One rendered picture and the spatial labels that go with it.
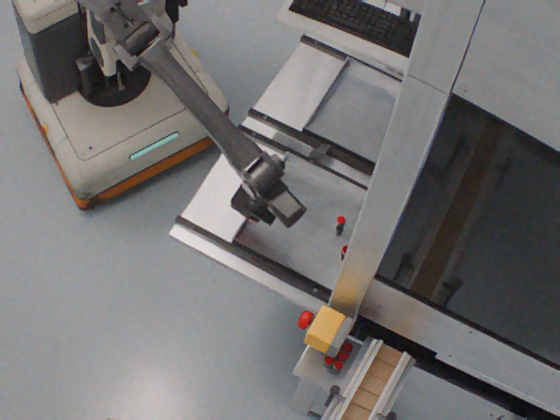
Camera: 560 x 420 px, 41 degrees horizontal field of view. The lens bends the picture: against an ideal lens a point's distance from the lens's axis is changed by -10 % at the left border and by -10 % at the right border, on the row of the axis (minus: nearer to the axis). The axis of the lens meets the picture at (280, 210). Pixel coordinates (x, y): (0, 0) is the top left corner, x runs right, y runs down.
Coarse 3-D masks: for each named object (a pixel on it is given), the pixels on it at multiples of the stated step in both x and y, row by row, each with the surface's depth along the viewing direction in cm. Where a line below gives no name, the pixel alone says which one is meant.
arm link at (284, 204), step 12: (276, 156) 163; (252, 192) 162; (276, 192) 166; (288, 192) 168; (276, 204) 166; (288, 204) 166; (300, 204) 168; (276, 216) 169; (288, 216) 165; (300, 216) 170
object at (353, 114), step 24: (360, 72) 213; (336, 96) 209; (360, 96) 210; (384, 96) 210; (312, 120) 205; (336, 120) 206; (360, 120) 206; (384, 120) 207; (336, 144) 199; (360, 144) 203
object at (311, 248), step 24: (288, 168) 198; (312, 168) 197; (312, 192) 196; (336, 192) 196; (360, 192) 195; (312, 216) 193; (336, 216) 194; (240, 240) 188; (264, 240) 190; (288, 240) 190; (312, 240) 190; (336, 240) 191; (288, 264) 187; (312, 264) 188; (336, 264) 188
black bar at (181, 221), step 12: (180, 216) 189; (192, 228) 188; (216, 240) 187; (228, 252) 188; (240, 252) 186; (252, 264) 186; (264, 264) 185; (276, 276) 185; (288, 276) 184; (300, 288) 184; (312, 288) 183; (324, 300) 183
